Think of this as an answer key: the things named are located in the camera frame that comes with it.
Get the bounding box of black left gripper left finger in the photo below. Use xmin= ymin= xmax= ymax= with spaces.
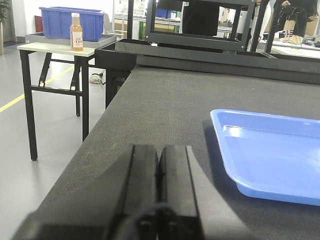
xmin=13 ymin=144 xmax=158 ymax=240

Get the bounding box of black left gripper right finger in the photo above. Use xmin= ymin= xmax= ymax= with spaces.
xmin=159 ymin=145 xmax=253 ymax=240

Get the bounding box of blue plastic tray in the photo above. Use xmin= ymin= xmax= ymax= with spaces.
xmin=210 ymin=109 xmax=320 ymax=206

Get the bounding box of black shallow tray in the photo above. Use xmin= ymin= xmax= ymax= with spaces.
xmin=95 ymin=38 xmax=320 ymax=85

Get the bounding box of grey flat tray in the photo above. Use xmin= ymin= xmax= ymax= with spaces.
xmin=25 ymin=32 xmax=117 ymax=49

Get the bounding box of white folding table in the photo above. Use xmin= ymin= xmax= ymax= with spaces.
xmin=16 ymin=41 xmax=100 ymax=161

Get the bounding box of orange juice bottle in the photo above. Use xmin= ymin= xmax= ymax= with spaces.
xmin=70 ymin=12 xmax=84 ymax=52

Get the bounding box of blue storage bin on table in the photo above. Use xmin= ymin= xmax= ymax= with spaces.
xmin=39 ymin=6 xmax=104 ymax=42

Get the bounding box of person in dark clothes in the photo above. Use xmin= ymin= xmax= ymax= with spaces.
xmin=275 ymin=0 xmax=319 ymax=37

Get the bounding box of cable bundle on floor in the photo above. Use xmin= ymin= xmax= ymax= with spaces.
xmin=89 ymin=72 xmax=106 ymax=86

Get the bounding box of black metal frame rack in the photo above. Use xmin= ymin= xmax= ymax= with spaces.
xmin=127 ymin=0 xmax=283 ymax=53

